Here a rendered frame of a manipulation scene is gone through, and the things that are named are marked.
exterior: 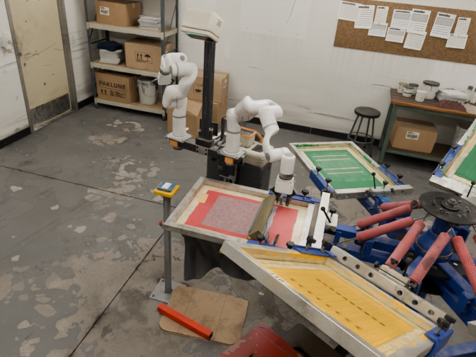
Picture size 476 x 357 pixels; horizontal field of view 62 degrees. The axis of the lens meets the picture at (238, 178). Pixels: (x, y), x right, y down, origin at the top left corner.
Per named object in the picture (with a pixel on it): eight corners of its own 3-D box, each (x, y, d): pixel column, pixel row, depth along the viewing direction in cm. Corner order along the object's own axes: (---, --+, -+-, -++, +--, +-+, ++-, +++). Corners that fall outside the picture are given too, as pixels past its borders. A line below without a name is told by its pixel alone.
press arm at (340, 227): (323, 233, 226) (324, 226, 223) (324, 227, 231) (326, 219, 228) (354, 240, 222) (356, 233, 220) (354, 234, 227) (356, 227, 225)
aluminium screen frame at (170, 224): (163, 229, 223) (163, 224, 222) (200, 180, 273) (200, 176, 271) (301, 264, 207) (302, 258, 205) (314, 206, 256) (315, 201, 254)
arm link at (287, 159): (271, 146, 219) (286, 144, 223) (269, 163, 224) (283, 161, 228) (287, 158, 208) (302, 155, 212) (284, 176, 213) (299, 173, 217)
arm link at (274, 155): (273, 129, 230) (285, 162, 224) (254, 132, 224) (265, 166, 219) (280, 122, 222) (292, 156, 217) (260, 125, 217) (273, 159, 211)
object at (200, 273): (185, 281, 248) (185, 227, 227) (187, 278, 251) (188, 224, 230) (256, 301, 239) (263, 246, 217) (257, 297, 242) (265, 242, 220)
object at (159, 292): (149, 297, 302) (143, 191, 254) (161, 278, 321) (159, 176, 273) (175, 305, 298) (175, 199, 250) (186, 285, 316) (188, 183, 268)
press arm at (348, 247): (212, 224, 246) (213, 217, 243) (216, 219, 251) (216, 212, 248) (423, 275, 220) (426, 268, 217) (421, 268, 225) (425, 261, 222)
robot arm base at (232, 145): (230, 144, 284) (231, 124, 276) (246, 149, 279) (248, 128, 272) (219, 152, 272) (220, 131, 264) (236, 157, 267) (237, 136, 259)
